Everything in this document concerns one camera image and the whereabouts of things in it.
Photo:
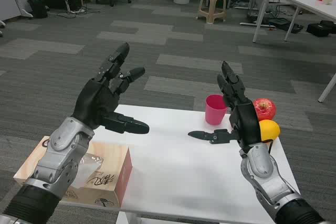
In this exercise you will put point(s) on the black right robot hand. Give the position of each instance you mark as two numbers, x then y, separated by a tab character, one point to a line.
246	124

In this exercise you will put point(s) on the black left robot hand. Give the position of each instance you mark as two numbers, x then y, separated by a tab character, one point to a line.
97	100

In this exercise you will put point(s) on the wood-print tissue box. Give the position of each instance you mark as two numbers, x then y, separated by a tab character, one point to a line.
110	161

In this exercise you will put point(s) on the yellow lemon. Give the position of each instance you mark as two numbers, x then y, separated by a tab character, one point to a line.
270	129

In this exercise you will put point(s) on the red apple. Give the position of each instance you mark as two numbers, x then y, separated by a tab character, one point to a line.
266	110

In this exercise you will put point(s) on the pink plastic cup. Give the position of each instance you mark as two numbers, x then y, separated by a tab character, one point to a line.
214	115

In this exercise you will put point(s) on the white table leg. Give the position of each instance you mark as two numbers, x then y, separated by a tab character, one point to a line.
326	87

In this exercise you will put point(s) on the white power strip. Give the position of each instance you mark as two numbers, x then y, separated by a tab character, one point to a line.
78	11

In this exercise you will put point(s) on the flat black bag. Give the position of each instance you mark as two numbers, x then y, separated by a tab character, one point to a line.
283	23

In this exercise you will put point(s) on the black trash bin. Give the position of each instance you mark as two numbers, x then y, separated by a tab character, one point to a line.
38	7

